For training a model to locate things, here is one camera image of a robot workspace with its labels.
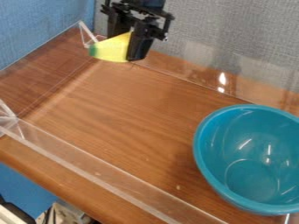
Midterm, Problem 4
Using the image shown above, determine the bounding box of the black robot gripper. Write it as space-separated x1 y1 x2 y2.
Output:
100 0 175 61

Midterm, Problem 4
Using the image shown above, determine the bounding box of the yellow toy banana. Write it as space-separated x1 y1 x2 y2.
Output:
88 32 130 63

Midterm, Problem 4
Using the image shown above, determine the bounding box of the blue plastic bowl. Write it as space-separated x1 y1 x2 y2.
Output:
192 104 299 215

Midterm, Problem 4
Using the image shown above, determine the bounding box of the white cluttered object below table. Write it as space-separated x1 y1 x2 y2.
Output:
34 200 98 224

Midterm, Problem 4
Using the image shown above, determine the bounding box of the dark object under table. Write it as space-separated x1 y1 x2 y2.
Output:
0 195 36 224

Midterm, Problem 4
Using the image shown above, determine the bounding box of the clear acrylic back barrier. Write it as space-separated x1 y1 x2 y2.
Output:
78 19 299 109

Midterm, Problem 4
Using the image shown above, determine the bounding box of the clear acrylic barrier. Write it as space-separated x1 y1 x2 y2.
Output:
0 100 228 224
78 19 299 109

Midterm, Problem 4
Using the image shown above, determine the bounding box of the clear acrylic front barrier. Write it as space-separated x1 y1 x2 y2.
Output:
0 100 228 224

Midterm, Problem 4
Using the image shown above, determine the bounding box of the clear acrylic corner bracket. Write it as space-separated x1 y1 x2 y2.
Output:
78 21 106 48

